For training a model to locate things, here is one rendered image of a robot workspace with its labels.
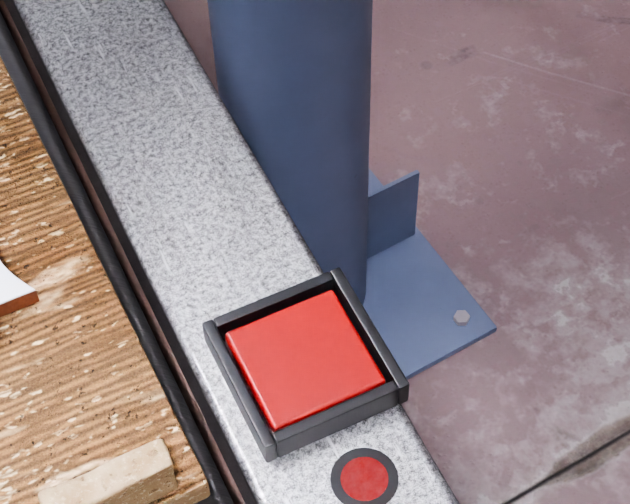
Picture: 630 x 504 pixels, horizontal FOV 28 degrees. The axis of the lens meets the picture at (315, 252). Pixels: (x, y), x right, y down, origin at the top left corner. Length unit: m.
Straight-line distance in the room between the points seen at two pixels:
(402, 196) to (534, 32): 0.50
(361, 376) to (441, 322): 1.10
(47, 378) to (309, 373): 0.12
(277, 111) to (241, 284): 0.68
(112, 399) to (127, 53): 0.25
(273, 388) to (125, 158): 0.18
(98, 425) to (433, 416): 1.08
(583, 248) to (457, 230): 0.18
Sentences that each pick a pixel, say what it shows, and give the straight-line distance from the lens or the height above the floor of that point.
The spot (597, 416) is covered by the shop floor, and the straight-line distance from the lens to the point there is 1.68.
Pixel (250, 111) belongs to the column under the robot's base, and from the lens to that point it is 1.34.
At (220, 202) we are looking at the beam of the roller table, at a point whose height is 0.92.
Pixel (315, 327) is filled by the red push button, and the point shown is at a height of 0.93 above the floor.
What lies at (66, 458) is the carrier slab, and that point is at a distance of 0.59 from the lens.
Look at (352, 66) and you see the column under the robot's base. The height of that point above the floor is 0.51.
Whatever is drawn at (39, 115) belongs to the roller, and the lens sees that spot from 0.74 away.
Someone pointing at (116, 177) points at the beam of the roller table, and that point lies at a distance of 0.70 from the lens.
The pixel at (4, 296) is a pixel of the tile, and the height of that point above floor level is 0.95.
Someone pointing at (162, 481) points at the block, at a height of 0.95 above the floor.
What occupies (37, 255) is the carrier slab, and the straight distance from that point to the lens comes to 0.65.
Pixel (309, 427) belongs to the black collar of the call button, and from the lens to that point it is 0.59.
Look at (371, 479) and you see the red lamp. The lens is 0.59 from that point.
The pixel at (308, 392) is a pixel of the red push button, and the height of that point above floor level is 0.93.
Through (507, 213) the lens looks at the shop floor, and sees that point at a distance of 1.84.
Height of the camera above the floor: 1.45
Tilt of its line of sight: 55 degrees down
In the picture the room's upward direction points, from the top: 2 degrees counter-clockwise
